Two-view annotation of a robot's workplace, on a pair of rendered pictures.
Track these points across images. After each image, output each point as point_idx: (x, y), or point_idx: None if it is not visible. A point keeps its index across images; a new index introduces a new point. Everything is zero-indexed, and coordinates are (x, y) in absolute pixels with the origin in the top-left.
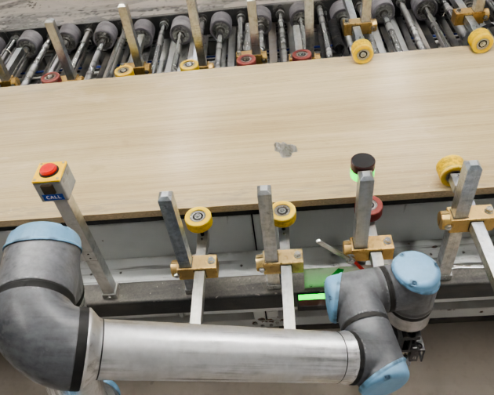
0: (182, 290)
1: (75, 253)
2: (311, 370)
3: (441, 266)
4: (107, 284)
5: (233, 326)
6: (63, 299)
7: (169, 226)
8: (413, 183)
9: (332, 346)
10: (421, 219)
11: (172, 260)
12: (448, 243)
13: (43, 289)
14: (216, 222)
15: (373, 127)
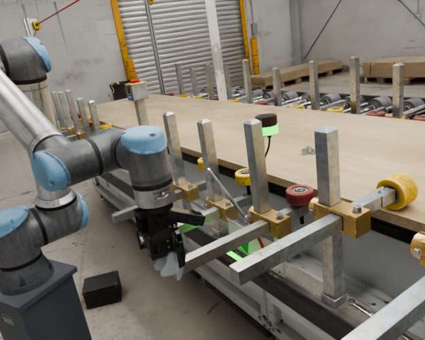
0: None
1: (31, 52)
2: (19, 129)
3: (323, 279)
4: None
5: (25, 96)
6: None
7: (168, 140)
8: (360, 195)
9: (38, 125)
10: (378, 256)
11: None
12: (321, 241)
13: None
14: (234, 184)
15: (397, 160)
